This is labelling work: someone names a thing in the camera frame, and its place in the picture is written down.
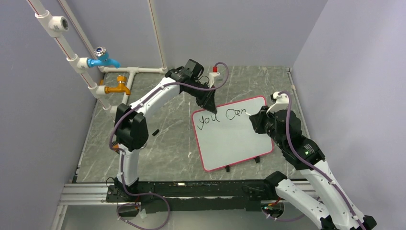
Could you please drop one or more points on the white PVC pipe frame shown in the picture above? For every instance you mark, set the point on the white PVC pipe frame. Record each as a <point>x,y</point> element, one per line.
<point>56,26</point>

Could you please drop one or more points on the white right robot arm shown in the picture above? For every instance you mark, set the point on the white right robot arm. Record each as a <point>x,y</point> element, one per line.
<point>334,211</point>

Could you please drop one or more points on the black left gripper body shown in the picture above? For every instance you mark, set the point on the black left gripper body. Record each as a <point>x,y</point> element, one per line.
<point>203,96</point>

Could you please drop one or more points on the blue plastic faucet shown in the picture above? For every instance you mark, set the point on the blue plastic faucet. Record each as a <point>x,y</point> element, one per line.
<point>102,59</point>

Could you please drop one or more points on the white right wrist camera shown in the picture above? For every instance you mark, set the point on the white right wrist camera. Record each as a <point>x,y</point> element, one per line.
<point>280,102</point>

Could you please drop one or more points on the pink framed whiteboard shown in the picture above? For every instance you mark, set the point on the pink framed whiteboard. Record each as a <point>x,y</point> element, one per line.
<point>228,138</point>

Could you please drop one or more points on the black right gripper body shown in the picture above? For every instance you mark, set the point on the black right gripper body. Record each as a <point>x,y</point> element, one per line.
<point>264,121</point>

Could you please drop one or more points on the orange brass faucet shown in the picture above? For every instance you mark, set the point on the orange brass faucet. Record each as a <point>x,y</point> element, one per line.
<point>120,88</point>

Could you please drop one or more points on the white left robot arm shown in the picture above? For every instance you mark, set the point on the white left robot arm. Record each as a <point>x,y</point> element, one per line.
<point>130,133</point>

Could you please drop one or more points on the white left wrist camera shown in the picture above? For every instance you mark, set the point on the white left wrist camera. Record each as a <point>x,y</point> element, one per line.
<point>214,77</point>

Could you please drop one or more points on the black marker cap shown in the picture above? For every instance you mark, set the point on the black marker cap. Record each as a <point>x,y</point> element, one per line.
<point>155,132</point>

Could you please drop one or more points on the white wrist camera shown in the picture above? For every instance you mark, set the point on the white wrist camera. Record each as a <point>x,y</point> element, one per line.
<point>280,102</point>
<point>214,77</point>

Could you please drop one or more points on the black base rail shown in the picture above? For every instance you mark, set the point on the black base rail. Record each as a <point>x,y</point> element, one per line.
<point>248,195</point>

